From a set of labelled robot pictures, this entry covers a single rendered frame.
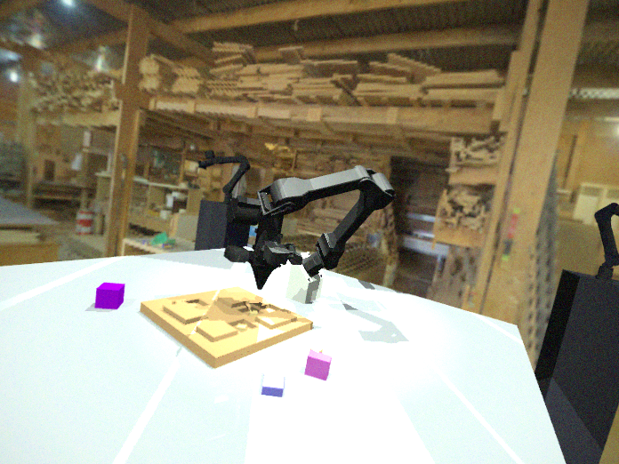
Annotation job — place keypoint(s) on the purple cube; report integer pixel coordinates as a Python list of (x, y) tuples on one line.
[(109, 296)]

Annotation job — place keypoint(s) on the pink cube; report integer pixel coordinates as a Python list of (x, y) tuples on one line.
[(318, 365)]

